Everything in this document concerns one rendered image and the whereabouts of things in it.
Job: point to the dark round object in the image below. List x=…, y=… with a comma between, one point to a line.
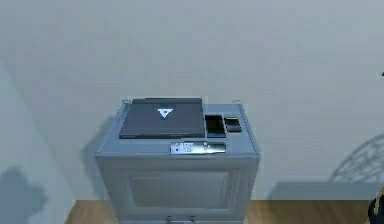
x=377, y=207

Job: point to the grey bedside cabinet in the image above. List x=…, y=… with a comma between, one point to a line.
x=180, y=186

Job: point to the silver remote control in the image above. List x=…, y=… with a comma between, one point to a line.
x=197, y=147

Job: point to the black cellphone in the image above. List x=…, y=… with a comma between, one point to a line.
x=215, y=126

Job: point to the black and yellow small box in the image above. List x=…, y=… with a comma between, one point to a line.
x=232, y=124

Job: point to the dark grey closed laptop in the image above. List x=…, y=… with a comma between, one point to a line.
x=163, y=121

